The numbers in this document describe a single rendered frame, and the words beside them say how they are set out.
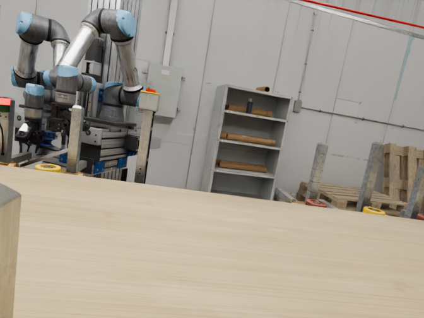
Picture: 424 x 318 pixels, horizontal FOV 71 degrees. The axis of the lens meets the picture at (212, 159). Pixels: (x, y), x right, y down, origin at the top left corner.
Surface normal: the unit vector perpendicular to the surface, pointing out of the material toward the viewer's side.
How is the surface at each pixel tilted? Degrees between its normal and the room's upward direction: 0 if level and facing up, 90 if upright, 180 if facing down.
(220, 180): 90
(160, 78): 90
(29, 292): 0
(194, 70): 90
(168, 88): 90
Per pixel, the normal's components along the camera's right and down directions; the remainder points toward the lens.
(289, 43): 0.22, 0.18
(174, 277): 0.16, -0.98
